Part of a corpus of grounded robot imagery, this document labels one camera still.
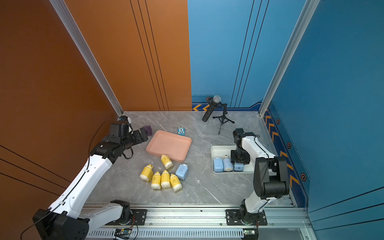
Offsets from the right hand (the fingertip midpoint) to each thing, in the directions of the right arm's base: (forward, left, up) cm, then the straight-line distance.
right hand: (237, 162), depth 88 cm
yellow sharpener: (-13, +46, +3) cm, 48 cm away
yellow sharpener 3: (-14, +36, +4) cm, 38 cm away
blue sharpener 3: (-4, +12, +3) cm, 13 cm away
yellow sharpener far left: (-8, +52, +3) cm, 53 cm away
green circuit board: (-34, +60, -6) cm, 69 cm away
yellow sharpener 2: (-12, +41, +3) cm, 43 cm away
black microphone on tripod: (+31, +14, +20) cm, 39 cm away
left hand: (+7, +54, +20) cm, 59 cm away
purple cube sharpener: (+21, +57, +4) cm, 61 cm away
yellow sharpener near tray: (-2, +42, +4) cm, 42 cm away
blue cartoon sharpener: (+25, +36, -1) cm, 43 cm away
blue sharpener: (-8, +32, +4) cm, 34 cm away
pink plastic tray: (+13, +40, -3) cm, 42 cm away
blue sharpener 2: (-5, +1, +3) cm, 6 cm away
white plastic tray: (+10, +9, -4) cm, 14 cm away
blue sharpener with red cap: (-4, +7, +3) cm, 9 cm away
